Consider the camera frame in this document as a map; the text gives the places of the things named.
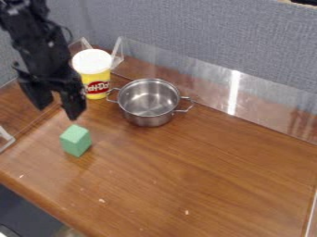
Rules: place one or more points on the clear acrylic back barrier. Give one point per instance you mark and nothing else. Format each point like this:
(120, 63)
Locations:
(271, 104)

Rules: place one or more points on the small steel pot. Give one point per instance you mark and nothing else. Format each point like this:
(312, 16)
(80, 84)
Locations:
(149, 102)

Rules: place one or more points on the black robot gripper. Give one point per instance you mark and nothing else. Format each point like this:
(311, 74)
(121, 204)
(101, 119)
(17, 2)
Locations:
(38, 39)

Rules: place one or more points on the clear acrylic left barrier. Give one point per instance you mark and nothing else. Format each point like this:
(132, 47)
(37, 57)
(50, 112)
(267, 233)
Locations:
(18, 114)

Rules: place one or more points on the clear acrylic barrier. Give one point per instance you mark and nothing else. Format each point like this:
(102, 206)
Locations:
(18, 114)
(271, 104)

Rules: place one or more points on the yellow Play-Doh can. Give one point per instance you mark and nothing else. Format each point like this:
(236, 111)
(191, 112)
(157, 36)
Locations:
(93, 63)

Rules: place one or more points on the green foam block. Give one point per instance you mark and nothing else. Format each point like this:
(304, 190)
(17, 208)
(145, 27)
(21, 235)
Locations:
(76, 140)

